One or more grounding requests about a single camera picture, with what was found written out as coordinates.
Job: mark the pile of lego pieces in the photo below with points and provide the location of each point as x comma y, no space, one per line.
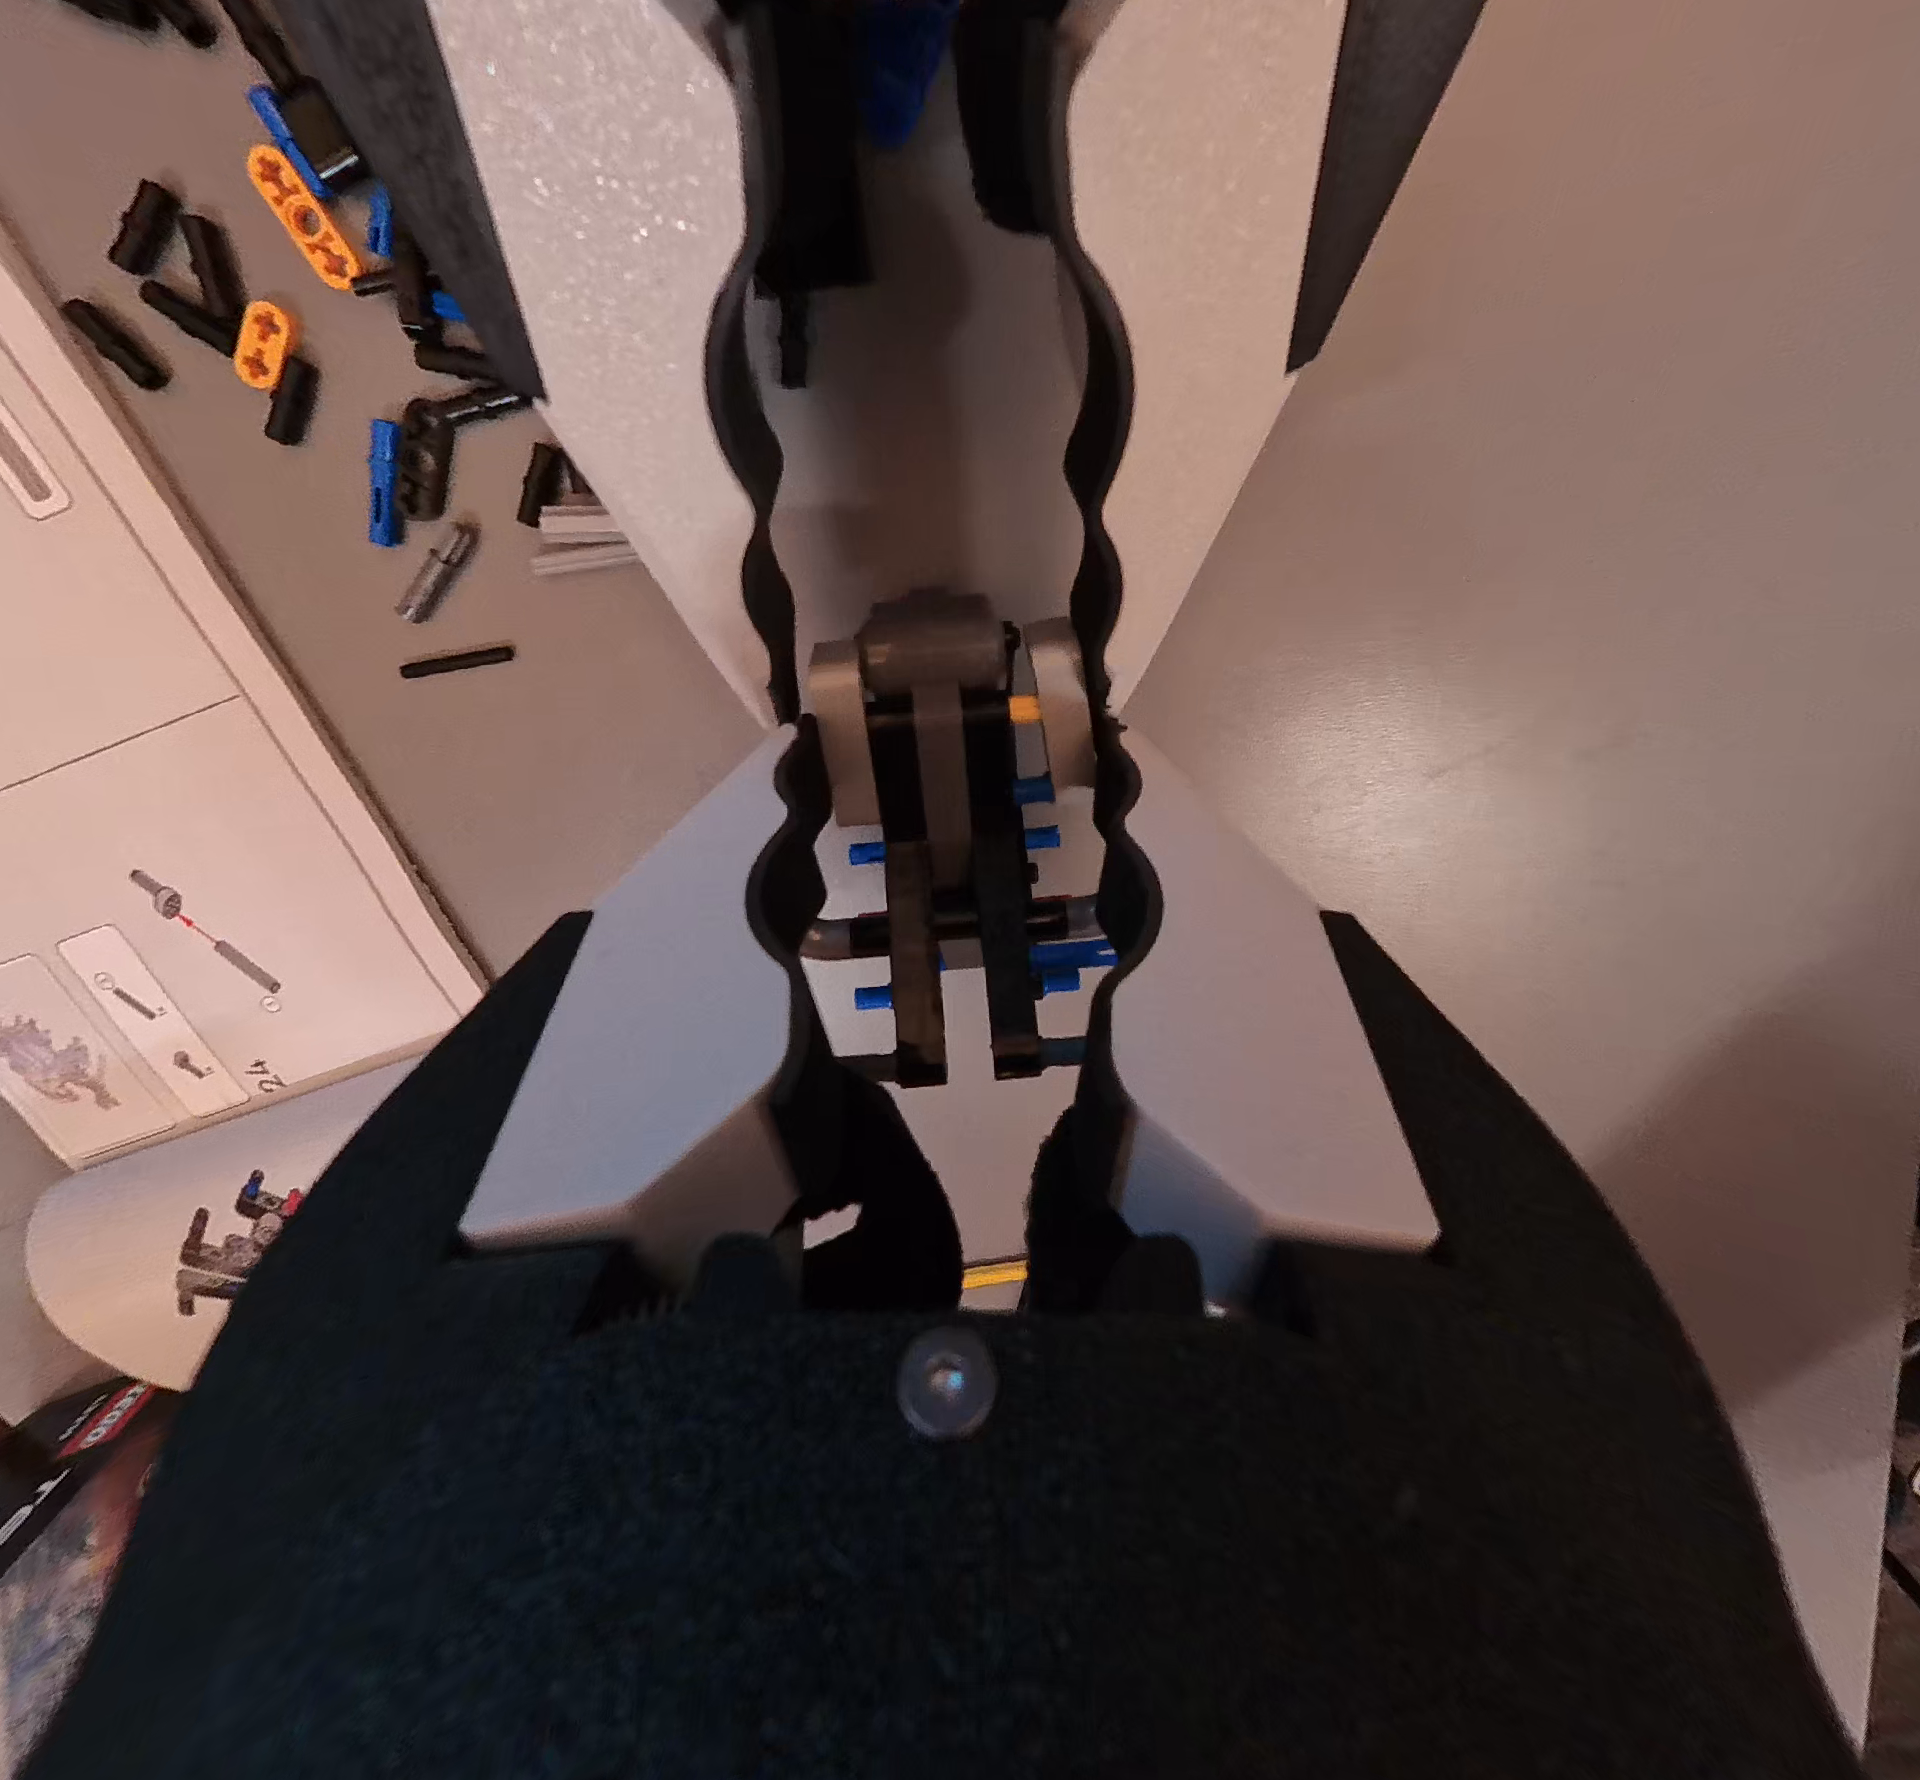
301,211

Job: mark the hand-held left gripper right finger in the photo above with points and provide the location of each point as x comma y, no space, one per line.
1260,1060

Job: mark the lego instruction booklet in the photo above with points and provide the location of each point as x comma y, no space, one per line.
150,835

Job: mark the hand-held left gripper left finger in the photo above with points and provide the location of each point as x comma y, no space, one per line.
646,1060

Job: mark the printed cardboard lego box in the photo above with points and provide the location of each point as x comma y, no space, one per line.
60,1539

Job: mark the partly built lego assembly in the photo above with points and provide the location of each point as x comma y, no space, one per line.
939,760

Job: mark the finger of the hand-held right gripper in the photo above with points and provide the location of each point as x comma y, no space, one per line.
1202,158
601,158

